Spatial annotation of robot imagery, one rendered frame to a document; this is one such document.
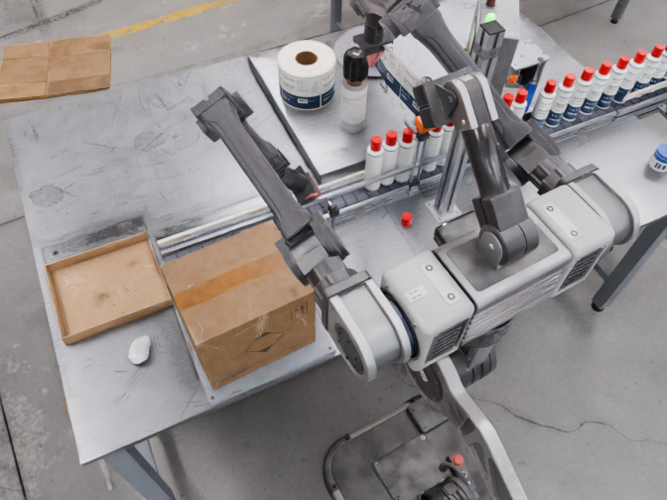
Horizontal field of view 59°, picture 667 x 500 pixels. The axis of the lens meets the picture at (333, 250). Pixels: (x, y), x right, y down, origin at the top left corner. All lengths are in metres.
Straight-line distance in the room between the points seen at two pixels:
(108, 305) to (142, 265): 0.15
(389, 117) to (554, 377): 1.30
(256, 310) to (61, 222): 0.87
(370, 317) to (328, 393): 1.57
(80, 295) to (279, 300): 0.68
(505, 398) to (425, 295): 1.69
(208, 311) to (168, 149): 0.89
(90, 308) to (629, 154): 1.84
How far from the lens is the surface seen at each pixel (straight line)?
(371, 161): 1.79
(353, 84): 1.95
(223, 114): 1.17
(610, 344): 2.86
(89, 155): 2.20
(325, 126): 2.09
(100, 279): 1.86
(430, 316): 0.91
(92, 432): 1.66
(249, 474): 2.40
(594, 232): 1.09
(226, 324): 1.37
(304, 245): 1.05
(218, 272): 1.44
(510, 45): 1.53
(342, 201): 1.86
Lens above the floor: 2.32
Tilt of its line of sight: 55 degrees down
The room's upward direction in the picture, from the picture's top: 2 degrees clockwise
